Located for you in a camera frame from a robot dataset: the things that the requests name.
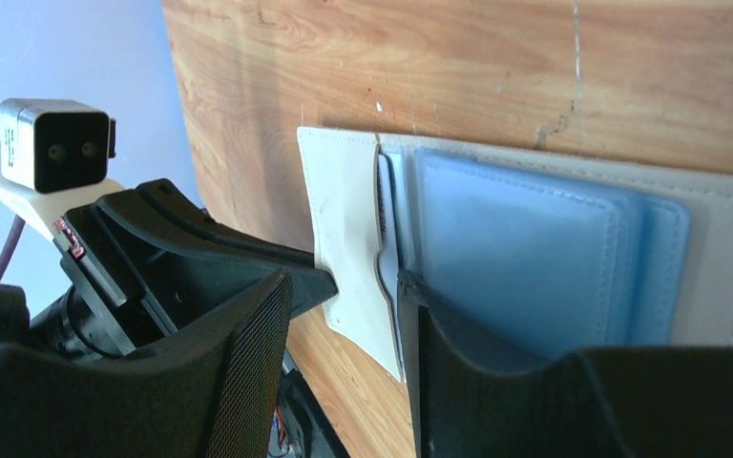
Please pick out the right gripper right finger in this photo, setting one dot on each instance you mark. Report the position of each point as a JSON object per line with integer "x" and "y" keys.
{"x": 473, "y": 393}

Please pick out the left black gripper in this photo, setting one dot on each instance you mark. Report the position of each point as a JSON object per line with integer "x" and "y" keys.
{"x": 143, "y": 261}

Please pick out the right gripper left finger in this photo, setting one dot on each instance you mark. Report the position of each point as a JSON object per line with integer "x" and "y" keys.
{"x": 209, "y": 390}

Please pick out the beige card holder wallet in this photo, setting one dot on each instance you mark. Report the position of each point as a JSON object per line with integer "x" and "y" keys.
{"x": 551, "y": 252}

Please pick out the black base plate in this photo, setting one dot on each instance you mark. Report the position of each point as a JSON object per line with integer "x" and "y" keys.
{"x": 300, "y": 427}

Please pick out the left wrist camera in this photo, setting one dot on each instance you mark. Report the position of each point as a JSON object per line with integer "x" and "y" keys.
{"x": 54, "y": 156}

